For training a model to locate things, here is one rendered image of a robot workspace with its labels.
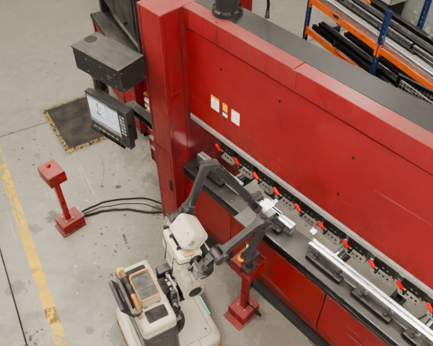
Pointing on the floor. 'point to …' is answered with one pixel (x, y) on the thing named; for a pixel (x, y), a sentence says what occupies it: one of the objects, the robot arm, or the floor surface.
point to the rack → (369, 40)
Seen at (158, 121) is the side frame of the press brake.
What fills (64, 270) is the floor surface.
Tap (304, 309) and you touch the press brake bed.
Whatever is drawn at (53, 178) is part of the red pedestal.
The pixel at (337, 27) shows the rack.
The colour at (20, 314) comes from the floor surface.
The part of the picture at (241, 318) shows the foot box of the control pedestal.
